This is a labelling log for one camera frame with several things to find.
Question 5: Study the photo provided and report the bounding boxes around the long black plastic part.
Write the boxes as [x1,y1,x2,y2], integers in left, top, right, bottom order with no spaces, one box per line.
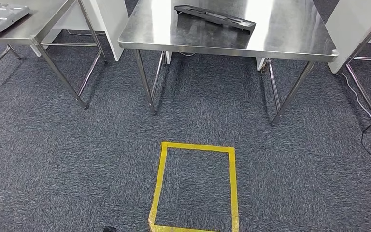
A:
[174,4,257,33]

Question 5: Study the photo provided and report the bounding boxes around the stainless steel workbench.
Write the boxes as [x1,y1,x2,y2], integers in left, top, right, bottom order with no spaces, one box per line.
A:
[0,0,107,111]
[345,3,371,132]
[118,0,339,126]

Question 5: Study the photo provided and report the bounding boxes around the yellow floor tape square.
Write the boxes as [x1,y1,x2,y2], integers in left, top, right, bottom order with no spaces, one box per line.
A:
[148,141,239,232]

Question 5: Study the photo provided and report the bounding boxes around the white cable under desk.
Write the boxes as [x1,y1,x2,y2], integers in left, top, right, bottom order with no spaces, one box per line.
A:
[66,29,107,36]

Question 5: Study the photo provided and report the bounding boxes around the white floor cable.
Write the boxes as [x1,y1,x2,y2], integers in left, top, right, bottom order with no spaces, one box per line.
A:
[341,72,371,142]

